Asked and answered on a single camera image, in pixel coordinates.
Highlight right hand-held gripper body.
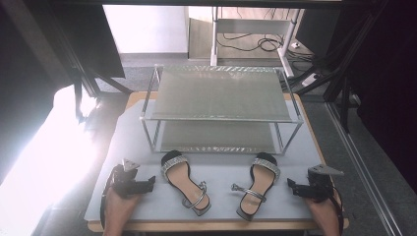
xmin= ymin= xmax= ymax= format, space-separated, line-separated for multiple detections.
xmin=304 ymin=163 xmax=345 ymax=202

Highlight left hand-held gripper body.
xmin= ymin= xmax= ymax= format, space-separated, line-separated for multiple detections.
xmin=109 ymin=158 xmax=146 ymax=199

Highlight black rhinestone strap sandal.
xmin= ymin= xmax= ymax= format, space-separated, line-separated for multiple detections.
xmin=160 ymin=149 xmax=212 ymax=216
xmin=230 ymin=151 xmax=281 ymax=221

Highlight two-tier metal shoe rack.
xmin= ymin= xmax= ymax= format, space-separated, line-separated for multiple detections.
xmin=140 ymin=64 xmax=305 ymax=155

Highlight person's right hand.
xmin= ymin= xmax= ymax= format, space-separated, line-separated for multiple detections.
xmin=304 ymin=193 xmax=341 ymax=228

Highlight person's left hand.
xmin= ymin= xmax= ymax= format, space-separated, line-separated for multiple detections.
xmin=104 ymin=187 xmax=143 ymax=228

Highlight grey table mat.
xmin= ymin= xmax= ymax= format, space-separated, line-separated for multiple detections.
xmin=84 ymin=97 xmax=324 ymax=222

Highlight black stand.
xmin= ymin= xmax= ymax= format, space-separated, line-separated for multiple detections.
xmin=70 ymin=67 xmax=134 ymax=125

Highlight white power strip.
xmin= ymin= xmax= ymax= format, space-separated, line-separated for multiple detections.
xmin=300 ymin=73 xmax=321 ymax=88

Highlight black monitor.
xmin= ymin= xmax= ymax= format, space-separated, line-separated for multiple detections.
xmin=295 ymin=9 xmax=342 ymax=57

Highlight left hand-held gripper black cable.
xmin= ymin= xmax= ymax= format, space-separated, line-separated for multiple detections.
xmin=99 ymin=168 xmax=116 ymax=231

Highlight hand-held gripper black cable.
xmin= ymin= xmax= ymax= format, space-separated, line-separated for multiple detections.
xmin=330 ymin=186 xmax=346 ymax=236
xmin=99 ymin=168 xmax=116 ymax=231

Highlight right hand-held gripper black cable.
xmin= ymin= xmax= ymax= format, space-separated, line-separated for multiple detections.
xmin=330 ymin=186 xmax=346 ymax=236

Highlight aluminium floor rail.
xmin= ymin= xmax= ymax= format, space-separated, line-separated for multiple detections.
xmin=326 ymin=101 xmax=402 ymax=236

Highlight black metal frame struts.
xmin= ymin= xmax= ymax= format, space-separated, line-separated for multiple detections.
xmin=284 ymin=0 xmax=391 ymax=132

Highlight black floor cables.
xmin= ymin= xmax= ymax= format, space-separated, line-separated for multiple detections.
xmin=216 ymin=9 xmax=316 ymax=62

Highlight white metal desk frame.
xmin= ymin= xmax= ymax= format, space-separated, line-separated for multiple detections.
xmin=209 ymin=6 xmax=301 ymax=79

